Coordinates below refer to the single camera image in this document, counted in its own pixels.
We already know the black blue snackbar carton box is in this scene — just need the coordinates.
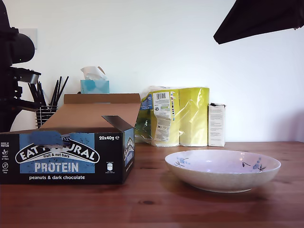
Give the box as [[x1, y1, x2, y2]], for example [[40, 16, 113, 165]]
[[0, 93, 142, 185]]

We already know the teal tissue box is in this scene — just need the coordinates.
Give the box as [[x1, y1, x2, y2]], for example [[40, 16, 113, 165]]
[[80, 66, 110, 95]]

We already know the white upright carton box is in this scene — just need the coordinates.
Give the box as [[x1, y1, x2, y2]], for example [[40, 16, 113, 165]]
[[208, 103, 226, 147]]

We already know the yellow-wrapped paper towel pack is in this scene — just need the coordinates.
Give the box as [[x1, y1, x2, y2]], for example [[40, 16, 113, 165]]
[[134, 85, 210, 148]]

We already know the white floral ceramic bowl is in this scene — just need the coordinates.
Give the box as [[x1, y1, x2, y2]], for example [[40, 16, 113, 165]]
[[164, 149, 282, 193]]

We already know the black wire straw holder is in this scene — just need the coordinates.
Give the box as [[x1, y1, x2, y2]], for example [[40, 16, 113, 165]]
[[35, 105, 59, 128]]

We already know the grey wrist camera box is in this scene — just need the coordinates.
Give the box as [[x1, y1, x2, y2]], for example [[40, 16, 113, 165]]
[[20, 67, 42, 85]]

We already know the white wall light switch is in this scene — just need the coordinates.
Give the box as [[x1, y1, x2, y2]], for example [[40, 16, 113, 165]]
[[18, 28, 38, 50]]

